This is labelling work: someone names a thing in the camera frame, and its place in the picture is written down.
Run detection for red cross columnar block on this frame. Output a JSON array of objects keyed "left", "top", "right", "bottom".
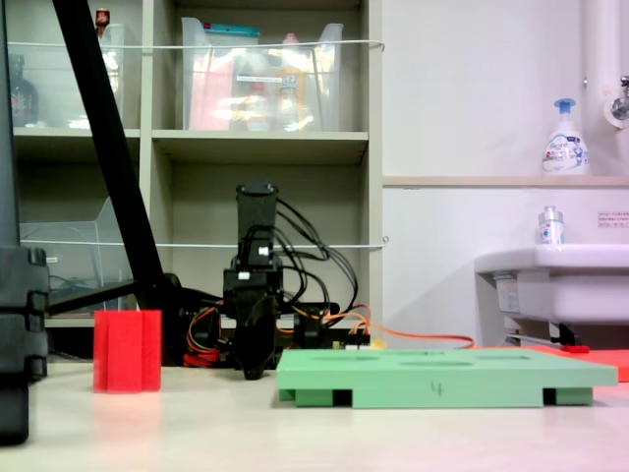
[{"left": 92, "top": 309, "right": 163, "bottom": 394}]

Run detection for green shape hole board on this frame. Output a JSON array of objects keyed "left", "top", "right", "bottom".
[{"left": 276, "top": 347, "right": 619, "bottom": 410}]

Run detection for orange flat block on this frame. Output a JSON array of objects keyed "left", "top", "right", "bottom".
[{"left": 471, "top": 345, "right": 629, "bottom": 384}]

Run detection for small circuit board with connectors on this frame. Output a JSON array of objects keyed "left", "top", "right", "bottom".
[{"left": 331, "top": 331, "right": 385, "bottom": 352}]

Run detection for beige shelf unit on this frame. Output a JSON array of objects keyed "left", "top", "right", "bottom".
[{"left": 0, "top": 0, "right": 385, "bottom": 329}]

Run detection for thin black tripod strut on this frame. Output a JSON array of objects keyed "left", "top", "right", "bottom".
[{"left": 46, "top": 278, "right": 144, "bottom": 317}]

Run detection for clear slanted plastic bin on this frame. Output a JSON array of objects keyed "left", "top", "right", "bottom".
[{"left": 19, "top": 196, "right": 138, "bottom": 309}]

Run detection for clear plastic bin with bottles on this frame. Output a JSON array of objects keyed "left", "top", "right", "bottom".
[{"left": 180, "top": 17, "right": 345, "bottom": 133}]

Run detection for pink capped bottle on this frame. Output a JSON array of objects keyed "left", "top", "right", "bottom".
[{"left": 275, "top": 32, "right": 310, "bottom": 132}]

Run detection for black notched tripod leg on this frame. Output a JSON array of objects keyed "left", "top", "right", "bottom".
[{"left": 0, "top": 0, "right": 51, "bottom": 447}]

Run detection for dark glass bottle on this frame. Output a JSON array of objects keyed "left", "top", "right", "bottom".
[{"left": 8, "top": 53, "right": 40, "bottom": 128}]

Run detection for small clear sanitizer bottle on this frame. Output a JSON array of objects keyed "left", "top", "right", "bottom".
[{"left": 536, "top": 205, "right": 566, "bottom": 246}]

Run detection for white sink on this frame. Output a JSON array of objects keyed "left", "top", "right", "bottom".
[{"left": 473, "top": 242, "right": 629, "bottom": 346}]

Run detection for white blue soap pump bottle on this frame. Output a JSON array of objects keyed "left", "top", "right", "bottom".
[{"left": 541, "top": 97, "right": 592, "bottom": 177}]

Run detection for metal faucet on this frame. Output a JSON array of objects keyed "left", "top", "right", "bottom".
[{"left": 607, "top": 75, "right": 629, "bottom": 122}]

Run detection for black looped arm wires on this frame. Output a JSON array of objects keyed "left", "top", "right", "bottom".
[{"left": 272, "top": 195, "right": 359, "bottom": 319}]

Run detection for long orange wire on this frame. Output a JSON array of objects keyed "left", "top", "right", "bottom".
[{"left": 321, "top": 303, "right": 477, "bottom": 351}]

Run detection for pink printed wall label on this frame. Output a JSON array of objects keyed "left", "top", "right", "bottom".
[{"left": 597, "top": 210, "right": 629, "bottom": 229}]

